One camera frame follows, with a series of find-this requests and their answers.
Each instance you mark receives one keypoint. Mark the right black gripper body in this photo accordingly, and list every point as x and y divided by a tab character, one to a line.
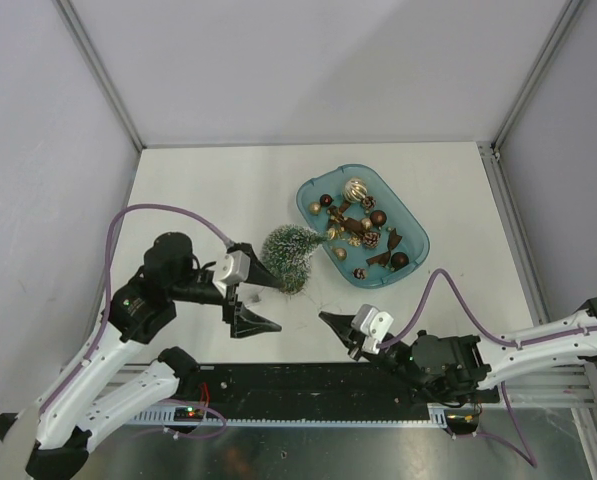
391	358

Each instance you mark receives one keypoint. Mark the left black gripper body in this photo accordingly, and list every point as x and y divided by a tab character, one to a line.
193	288

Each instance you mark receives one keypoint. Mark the small green christmas tree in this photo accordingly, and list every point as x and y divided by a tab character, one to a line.
286	253

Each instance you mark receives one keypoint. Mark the teal plastic tray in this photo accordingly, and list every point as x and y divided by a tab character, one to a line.
345	223

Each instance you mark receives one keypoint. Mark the brown matte bauble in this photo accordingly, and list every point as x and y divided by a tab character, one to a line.
378	218

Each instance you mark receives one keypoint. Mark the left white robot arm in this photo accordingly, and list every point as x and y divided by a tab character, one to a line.
54	437

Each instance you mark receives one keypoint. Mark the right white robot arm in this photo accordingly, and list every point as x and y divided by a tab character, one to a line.
570	341

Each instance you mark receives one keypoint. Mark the small frosted pine cone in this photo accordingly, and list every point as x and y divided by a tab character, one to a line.
360	273

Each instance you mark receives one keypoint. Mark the brown ribbon bow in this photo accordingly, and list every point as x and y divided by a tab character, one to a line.
381	259

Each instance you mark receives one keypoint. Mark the small gold bauble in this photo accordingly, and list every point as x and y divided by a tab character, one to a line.
315	208

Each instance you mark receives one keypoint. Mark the small dark red bauble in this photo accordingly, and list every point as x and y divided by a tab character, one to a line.
325	200

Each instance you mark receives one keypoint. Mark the large silver gold bauble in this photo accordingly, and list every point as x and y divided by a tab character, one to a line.
355	190

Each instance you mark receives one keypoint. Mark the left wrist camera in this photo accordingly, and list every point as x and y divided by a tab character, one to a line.
231	269

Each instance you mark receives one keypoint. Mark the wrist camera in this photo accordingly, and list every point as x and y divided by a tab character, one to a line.
231	269
373	325

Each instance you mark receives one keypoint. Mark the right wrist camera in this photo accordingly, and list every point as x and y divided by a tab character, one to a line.
373	325

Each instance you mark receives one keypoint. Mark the grey slotted cable duct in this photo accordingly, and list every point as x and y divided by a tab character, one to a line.
163	416

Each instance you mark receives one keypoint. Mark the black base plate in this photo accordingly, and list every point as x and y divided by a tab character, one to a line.
322	391

